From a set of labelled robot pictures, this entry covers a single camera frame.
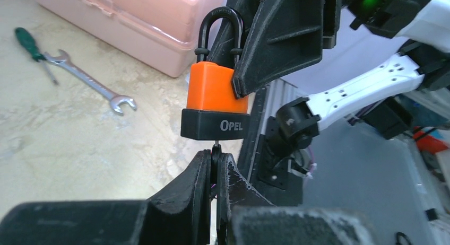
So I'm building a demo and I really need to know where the large silver wrench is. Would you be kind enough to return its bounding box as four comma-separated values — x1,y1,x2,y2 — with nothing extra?
43,49,137,116

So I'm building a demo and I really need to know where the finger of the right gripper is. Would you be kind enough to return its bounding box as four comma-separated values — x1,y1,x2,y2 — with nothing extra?
207,0,262,68

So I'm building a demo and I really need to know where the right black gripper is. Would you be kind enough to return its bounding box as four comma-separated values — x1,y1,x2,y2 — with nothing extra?
232,0,353,98

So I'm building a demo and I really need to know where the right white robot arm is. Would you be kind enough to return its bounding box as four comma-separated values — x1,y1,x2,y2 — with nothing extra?
204,0,449,160

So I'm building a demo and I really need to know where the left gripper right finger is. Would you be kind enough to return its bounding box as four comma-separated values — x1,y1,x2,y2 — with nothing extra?
217,153,379,244

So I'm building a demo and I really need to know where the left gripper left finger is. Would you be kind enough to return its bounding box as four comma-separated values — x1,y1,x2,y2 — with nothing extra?
1,150,211,244

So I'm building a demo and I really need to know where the orange plastic toolbox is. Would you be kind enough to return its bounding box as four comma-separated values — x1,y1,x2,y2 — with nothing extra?
35,0,226,77

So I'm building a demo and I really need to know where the orange black padlock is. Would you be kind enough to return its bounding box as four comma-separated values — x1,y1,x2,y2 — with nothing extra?
180,6,250,141

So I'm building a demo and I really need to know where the green handled screwdriver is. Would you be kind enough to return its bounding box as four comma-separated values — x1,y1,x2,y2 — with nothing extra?
14,27,59,85

